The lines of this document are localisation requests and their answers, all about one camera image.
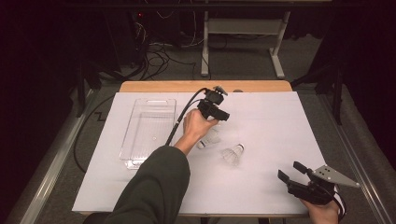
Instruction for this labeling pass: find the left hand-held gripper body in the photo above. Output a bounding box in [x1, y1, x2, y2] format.
[196, 85, 229, 120]

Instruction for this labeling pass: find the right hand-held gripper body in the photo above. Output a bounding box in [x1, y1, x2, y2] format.
[286, 164, 361, 206]

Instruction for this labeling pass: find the white feather shuttlecock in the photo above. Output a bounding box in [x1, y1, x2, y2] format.
[221, 143, 246, 167]
[196, 129, 221, 150]

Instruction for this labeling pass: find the clear plastic storage bin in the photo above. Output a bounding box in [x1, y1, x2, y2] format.
[119, 98, 177, 171]

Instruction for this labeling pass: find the person's right hand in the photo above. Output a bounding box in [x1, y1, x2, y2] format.
[299, 199, 341, 224]

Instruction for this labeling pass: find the person's left hand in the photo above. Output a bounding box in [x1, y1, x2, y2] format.
[182, 108, 220, 144]

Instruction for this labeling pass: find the wooden table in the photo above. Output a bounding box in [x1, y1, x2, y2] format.
[119, 79, 293, 93]

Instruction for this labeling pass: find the white table cover sheet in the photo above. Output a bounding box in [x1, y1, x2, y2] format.
[72, 91, 340, 217]

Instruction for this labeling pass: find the black metal stand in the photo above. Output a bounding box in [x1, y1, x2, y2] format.
[290, 63, 345, 126]
[76, 60, 104, 119]

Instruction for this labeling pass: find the dark computer tower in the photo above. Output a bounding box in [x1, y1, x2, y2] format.
[104, 8, 149, 68]

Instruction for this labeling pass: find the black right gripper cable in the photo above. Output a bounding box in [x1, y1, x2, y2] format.
[332, 190, 347, 222]

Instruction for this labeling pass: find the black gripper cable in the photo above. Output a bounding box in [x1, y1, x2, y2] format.
[332, 190, 347, 222]
[73, 87, 209, 174]

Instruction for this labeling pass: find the aluminium floor rail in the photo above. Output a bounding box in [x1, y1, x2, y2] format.
[317, 92, 391, 224]
[18, 88, 96, 224]

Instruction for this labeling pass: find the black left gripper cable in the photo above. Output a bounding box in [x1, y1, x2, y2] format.
[73, 87, 209, 174]

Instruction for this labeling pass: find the bundle of floor cables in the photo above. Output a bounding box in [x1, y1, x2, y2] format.
[134, 8, 213, 82]

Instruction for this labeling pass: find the white metal stand frame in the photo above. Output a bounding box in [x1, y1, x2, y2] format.
[200, 10, 292, 80]

